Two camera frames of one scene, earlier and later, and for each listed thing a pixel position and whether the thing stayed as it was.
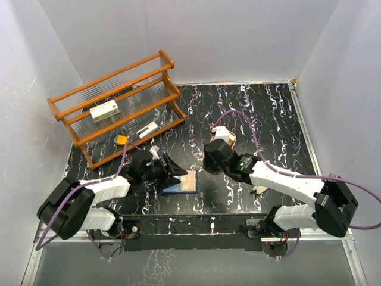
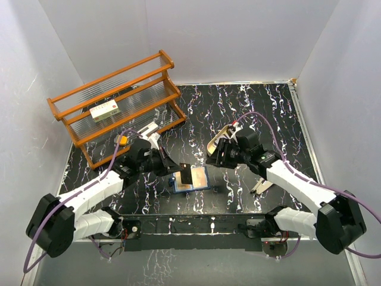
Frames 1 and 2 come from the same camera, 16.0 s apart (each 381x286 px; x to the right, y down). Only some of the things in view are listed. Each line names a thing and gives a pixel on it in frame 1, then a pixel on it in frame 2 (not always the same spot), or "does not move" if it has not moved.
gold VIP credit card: x=188 y=182 to x=199 y=177
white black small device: x=149 y=128 does not move
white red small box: x=105 y=111 does not move
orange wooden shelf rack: x=118 y=111 does not move
